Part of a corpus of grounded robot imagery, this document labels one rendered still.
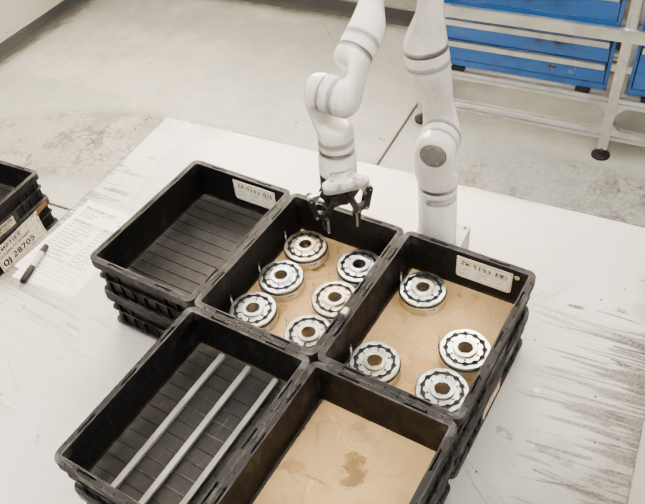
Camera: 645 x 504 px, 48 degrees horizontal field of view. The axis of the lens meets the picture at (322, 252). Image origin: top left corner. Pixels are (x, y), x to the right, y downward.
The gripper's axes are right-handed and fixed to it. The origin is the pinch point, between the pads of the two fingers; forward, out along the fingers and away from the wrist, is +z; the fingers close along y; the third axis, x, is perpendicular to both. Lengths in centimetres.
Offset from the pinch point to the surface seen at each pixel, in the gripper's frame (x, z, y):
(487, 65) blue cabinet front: -148, 65, -102
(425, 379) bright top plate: 33.3, 14.6, -7.2
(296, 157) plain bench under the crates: -65, 30, -1
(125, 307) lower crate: -10, 21, 51
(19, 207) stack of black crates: -93, 48, 90
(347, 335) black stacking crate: 21.1, 11.0, 5.1
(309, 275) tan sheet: -3.5, 17.4, 7.8
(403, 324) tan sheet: 16.8, 17.4, -8.2
